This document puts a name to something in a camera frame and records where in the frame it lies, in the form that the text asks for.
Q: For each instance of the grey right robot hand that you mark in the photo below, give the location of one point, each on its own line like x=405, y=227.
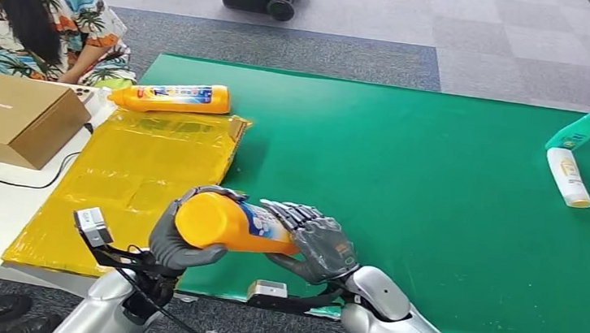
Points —
x=320, y=243

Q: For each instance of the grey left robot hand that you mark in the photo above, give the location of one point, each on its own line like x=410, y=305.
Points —
x=174, y=240

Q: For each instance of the orange Tide detergent bottle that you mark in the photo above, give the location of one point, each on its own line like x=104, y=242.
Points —
x=235, y=224

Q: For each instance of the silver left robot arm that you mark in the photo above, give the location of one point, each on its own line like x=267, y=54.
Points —
x=108, y=312

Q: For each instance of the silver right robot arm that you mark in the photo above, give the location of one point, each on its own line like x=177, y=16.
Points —
x=404, y=327

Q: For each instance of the orange bottle with blue label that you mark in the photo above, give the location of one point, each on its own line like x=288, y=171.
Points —
x=174, y=97

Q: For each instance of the white lotion bottle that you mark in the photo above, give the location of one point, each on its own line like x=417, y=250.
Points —
x=568, y=178

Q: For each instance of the green shampoo bottle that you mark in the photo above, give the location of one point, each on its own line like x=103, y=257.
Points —
x=577, y=130

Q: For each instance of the yellow plastic sheet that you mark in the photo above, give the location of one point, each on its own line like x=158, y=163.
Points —
x=126, y=181

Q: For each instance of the green table mat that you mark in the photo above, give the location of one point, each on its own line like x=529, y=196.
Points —
x=421, y=199

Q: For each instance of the white smartphone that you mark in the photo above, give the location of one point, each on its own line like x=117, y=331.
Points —
x=85, y=95

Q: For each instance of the brown cardboard box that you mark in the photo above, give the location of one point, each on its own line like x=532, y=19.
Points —
x=13, y=119

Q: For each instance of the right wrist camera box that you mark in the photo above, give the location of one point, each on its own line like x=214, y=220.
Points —
x=268, y=290

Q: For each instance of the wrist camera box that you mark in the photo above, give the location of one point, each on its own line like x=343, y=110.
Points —
x=268, y=290
x=93, y=226

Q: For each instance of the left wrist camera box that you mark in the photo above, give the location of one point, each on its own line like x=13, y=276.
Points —
x=93, y=226

